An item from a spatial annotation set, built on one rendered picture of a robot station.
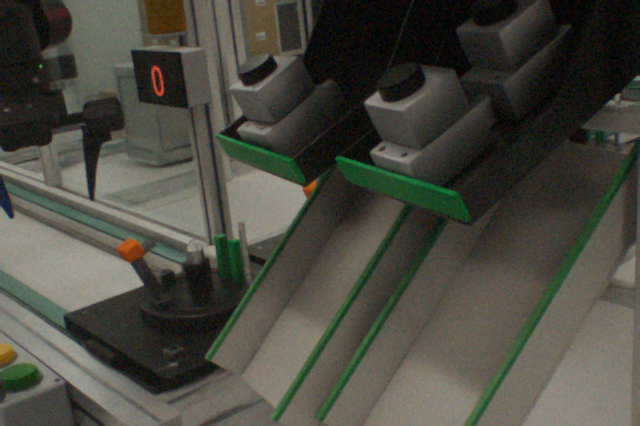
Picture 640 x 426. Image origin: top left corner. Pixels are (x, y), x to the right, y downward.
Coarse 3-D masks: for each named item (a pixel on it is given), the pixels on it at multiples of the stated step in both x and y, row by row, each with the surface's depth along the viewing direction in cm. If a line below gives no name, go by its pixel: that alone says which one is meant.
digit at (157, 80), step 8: (152, 56) 107; (160, 56) 105; (152, 64) 107; (160, 64) 106; (152, 72) 108; (160, 72) 106; (152, 80) 109; (160, 80) 107; (152, 88) 109; (160, 88) 108; (152, 96) 110; (160, 96) 108; (168, 96) 107
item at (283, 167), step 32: (352, 0) 72; (384, 0) 74; (416, 0) 60; (448, 0) 62; (320, 32) 71; (352, 32) 73; (384, 32) 75; (416, 32) 61; (320, 64) 72; (352, 64) 73; (384, 64) 69; (352, 96) 67; (224, 128) 69; (352, 128) 60; (256, 160) 64; (288, 160) 58; (320, 160) 59
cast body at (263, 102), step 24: (240, 72) 62; (264, 72) 61; (288, 72) 62; (240, 96) 63; (264, 96) 61; (288, 96) 62; (312, 96) 63; (336, 96) 67; (264, 120) 63; (288, 120) 62; (312, 120) 64; (264, 144) 63; (288, 144) 63
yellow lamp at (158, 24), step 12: (144, 0) 105; (156, 0) 104; (168, 0) 104; (180, 0) 105; (156, 12) 104; (168, 12) 104; (180, 12) 105; (156, 24) 105; (168, 24) 105; (180, 24) 106
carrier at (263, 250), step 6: (270, 240) 115; (276, 240) 115; (252, 246) 114; (258, 246) 113; (264, 246) 113; (270, 246) 113; (252, 252) 112; (258, 252) 111; (264, 252) 111; (270, 252) 111; (252, 258) 111; (258, 258) 110; (264, 258) 109
